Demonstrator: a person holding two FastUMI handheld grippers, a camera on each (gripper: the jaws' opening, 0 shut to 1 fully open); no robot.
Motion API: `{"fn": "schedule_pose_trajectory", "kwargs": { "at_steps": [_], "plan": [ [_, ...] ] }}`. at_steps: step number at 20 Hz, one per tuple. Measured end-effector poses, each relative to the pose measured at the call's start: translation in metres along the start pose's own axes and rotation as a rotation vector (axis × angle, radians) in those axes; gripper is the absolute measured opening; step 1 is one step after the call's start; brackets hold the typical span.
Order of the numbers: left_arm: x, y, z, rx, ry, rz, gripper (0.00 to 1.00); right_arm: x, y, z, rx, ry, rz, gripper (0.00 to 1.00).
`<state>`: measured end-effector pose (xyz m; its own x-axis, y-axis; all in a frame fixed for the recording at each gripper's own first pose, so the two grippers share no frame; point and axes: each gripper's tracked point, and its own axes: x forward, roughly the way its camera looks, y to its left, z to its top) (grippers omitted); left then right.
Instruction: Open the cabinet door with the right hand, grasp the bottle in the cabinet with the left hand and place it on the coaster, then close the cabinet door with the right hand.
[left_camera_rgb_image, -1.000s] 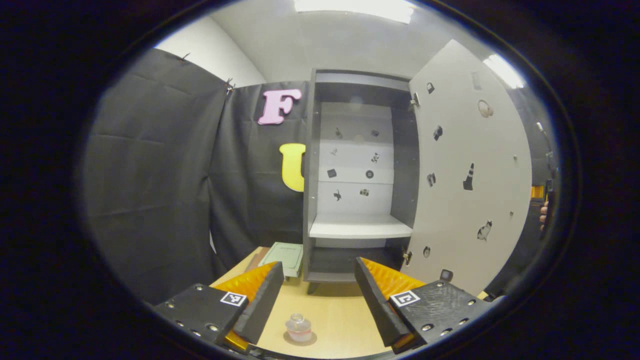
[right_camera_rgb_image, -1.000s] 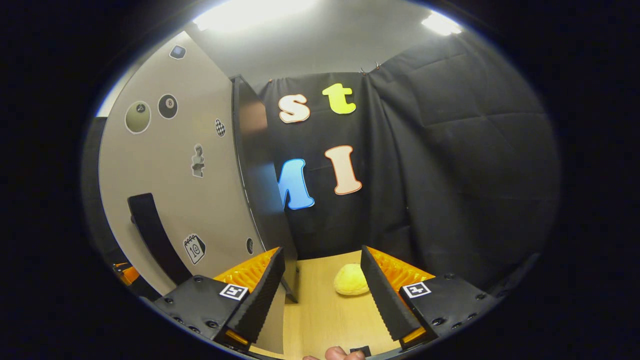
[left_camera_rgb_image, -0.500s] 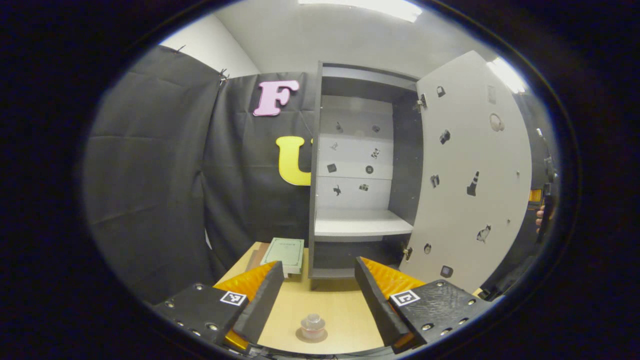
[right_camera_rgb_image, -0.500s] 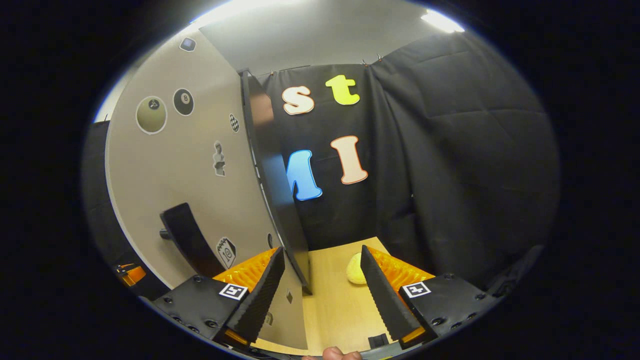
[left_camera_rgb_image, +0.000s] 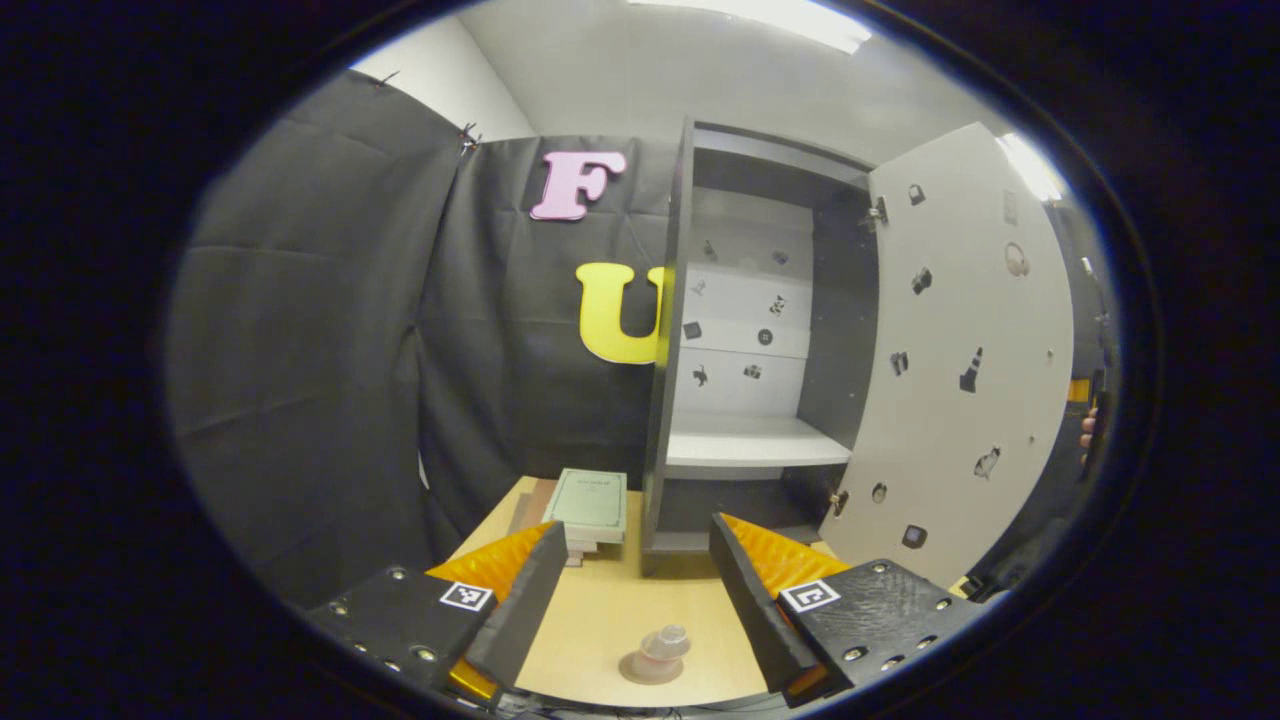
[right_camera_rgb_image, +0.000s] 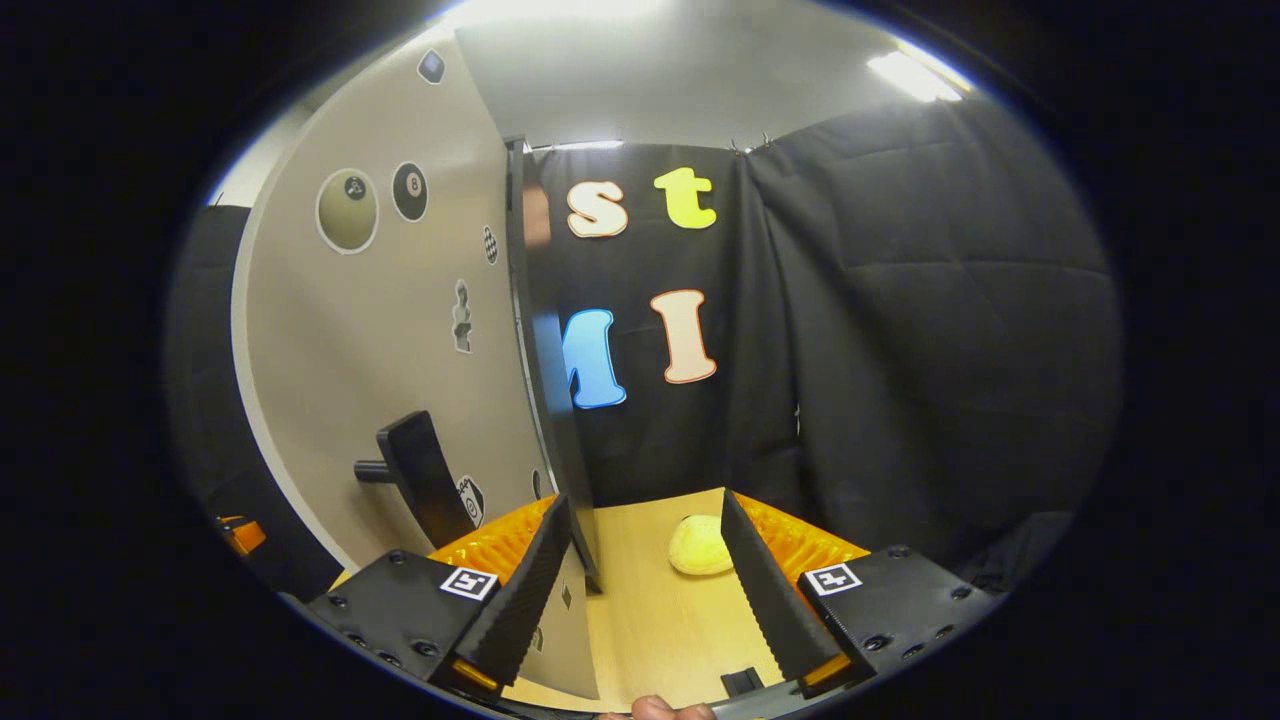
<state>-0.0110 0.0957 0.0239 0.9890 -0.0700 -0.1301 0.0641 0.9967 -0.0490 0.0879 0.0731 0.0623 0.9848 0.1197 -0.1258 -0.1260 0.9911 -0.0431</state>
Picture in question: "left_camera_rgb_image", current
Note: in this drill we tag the metal door hinge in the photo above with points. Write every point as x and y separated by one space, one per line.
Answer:
877 213
839 502

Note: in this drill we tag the clear bottle with pink label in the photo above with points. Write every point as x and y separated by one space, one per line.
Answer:
664 648

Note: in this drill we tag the brown book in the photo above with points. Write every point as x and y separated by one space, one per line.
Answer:
532 505

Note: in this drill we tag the light grey cabinet door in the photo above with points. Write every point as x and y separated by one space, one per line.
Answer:
950 420

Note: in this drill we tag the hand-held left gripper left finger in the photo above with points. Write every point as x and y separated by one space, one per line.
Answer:
520 610

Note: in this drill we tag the round brown coaster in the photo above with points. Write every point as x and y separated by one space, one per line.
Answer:
640 672

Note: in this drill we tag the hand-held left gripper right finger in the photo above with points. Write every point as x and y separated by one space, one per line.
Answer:
755 610

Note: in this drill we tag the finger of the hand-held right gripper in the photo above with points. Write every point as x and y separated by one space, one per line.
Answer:
1078 390

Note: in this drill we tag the small ceiling light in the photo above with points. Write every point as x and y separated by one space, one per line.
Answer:
1030 168

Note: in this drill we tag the large ceiling light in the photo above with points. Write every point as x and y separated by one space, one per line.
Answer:
770 20

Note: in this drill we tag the black backdrop cloth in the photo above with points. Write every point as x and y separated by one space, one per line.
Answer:
320 350

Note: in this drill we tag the dark grey cabinet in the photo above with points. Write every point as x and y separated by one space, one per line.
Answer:
665 400

